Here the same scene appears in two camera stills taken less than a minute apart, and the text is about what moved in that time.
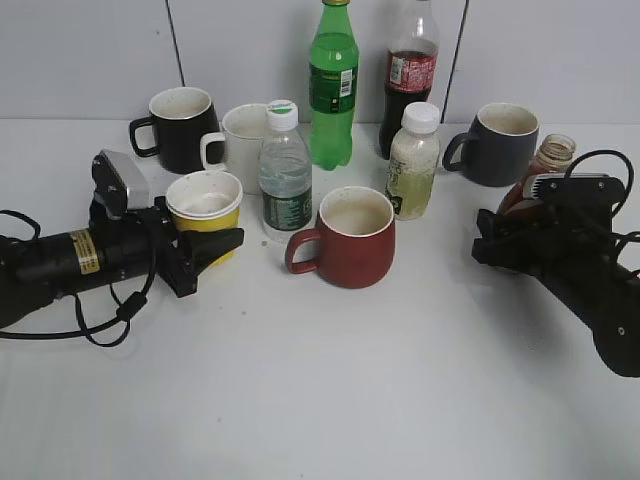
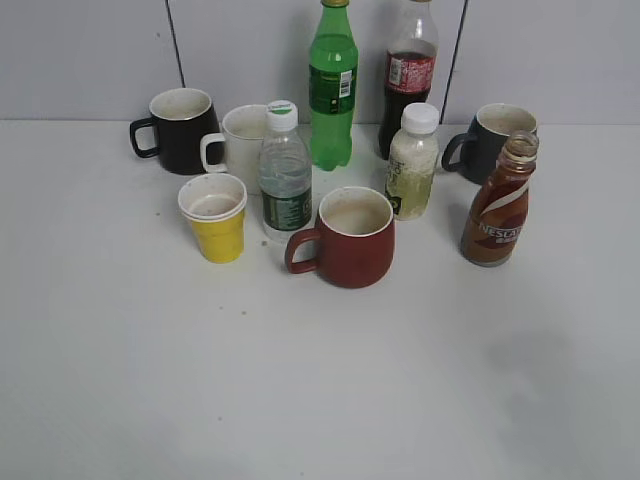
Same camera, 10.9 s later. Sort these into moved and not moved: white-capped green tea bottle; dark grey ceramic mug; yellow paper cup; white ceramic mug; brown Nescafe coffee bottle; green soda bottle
Moved: yellow paper cup; brown Nescafe coffee bottle
Not moved: white ceramic mug; green soda bottle; white-capped green tea bottle; dark grey ceramic mug
